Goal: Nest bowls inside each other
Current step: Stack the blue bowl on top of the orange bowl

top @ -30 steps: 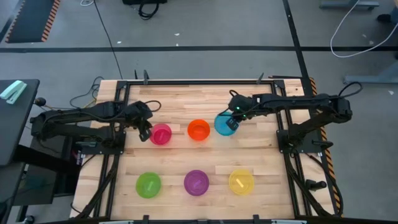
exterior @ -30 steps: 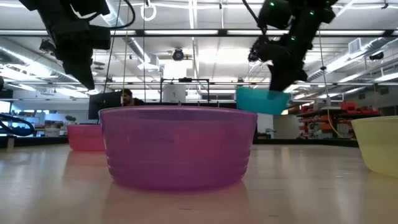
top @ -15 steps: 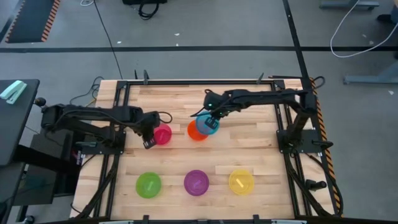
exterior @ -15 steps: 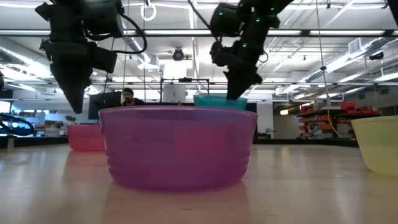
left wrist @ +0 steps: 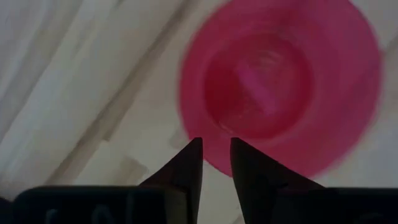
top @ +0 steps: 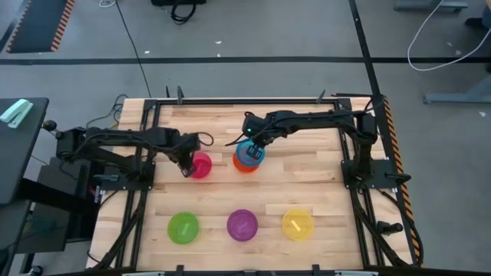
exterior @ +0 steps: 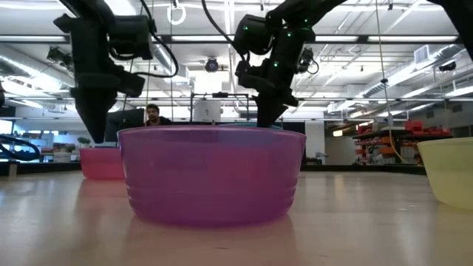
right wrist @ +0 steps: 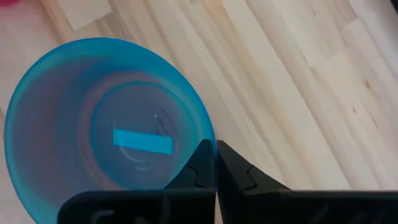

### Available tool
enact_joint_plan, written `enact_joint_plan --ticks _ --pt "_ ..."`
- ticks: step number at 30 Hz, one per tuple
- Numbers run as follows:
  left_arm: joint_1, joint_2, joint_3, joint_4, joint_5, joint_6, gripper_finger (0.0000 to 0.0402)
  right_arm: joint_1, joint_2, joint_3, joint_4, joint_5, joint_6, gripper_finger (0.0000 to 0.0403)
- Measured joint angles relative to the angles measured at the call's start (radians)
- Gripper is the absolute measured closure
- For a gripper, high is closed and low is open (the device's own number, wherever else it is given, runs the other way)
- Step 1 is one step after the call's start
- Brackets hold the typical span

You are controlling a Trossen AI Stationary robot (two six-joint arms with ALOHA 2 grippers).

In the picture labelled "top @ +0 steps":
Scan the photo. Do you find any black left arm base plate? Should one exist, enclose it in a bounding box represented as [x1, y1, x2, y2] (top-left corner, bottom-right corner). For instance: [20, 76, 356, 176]
[94, 159, 157, 192]

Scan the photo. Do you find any pink plastic bowl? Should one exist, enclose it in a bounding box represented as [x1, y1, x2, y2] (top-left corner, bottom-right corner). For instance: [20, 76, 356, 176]
[189, 151, 213, 180]

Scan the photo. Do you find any long black floor cable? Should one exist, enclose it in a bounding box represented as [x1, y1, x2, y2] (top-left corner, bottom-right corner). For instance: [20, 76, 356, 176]
[114, 0, 153, 99]

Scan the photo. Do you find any black mat with orange stripes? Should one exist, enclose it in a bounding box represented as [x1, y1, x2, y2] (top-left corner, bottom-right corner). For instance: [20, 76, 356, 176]
[5, 0, 76, 54]

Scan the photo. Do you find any grey desk foot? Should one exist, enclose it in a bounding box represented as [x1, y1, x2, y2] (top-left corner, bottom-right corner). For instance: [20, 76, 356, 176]
[423, 74, 491, 105]

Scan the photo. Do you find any mint green stapler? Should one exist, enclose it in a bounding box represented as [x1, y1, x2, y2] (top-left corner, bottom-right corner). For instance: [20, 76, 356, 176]
[0, 98, 35, 130]

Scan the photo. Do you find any black cable bundle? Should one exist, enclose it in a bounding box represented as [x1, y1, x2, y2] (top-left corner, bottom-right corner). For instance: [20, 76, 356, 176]
[84, 93, 130, 130]

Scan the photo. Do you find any blue plastic bowl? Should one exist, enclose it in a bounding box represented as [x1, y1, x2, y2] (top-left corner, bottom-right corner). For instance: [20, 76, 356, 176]
[235, 139, 266, 168]

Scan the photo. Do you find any black cabinet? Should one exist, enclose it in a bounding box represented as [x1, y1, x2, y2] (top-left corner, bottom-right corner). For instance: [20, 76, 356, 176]
[17, 153, 110, 255]

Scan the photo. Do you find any green plastic bowl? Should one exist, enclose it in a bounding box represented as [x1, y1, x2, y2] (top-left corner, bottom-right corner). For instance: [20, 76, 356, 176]
[166, 212, 200, 245]

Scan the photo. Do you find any long white floor cable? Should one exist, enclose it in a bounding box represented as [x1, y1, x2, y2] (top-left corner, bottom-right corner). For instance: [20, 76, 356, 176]
[407, 0, 491, 72]

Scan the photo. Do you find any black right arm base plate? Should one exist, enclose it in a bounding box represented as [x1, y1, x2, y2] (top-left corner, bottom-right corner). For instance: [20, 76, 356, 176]
[341, 158, 400, 190]

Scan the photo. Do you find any black clamp handle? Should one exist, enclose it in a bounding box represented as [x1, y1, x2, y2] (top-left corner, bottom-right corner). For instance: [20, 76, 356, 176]
[384, 172, 413, 185]
[376, 220, 405, 236]

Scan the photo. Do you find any black metal table frame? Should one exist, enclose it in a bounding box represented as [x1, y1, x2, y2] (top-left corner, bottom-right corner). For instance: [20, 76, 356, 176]
[86, 92, 423, 271]

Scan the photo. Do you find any orange plastic bowl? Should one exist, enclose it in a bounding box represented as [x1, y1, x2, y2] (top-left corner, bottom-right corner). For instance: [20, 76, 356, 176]
[232, 152, 264, 174]

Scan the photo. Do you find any person's foot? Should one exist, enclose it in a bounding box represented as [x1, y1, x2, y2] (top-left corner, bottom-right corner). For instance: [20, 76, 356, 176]
[464, 4, 491, 30]

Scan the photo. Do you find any black side table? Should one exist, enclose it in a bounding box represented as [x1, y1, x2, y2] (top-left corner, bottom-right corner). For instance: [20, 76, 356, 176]
[0, 97, 50, 205]

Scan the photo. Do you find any grey desk base bar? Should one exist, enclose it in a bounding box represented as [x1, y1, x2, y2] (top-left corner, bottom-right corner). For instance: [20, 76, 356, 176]
[393, 0, 470, 12]

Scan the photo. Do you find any yellow plastic bowl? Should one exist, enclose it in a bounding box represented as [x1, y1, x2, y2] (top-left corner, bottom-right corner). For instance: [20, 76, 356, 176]
[282, 208, 315, 242]

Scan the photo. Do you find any black equipment box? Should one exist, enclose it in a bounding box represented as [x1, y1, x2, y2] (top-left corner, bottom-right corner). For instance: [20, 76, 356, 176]
[150, 0, 208, 7]

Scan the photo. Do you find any coiled black cable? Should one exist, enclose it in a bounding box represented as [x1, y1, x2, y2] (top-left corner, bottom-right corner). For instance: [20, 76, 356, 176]
[170, 2, 198, 26]

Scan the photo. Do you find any purple plastic bowl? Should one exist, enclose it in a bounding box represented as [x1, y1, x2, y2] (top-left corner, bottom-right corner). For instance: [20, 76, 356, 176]
[226, 209, 259, 243]

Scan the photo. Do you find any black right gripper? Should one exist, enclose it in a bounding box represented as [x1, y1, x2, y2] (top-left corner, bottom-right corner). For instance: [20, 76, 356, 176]
[240, 111, 278, 160]

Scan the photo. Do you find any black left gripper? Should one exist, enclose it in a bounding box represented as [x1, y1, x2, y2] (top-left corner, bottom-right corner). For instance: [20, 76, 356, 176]
[164, 128, 203, 179]

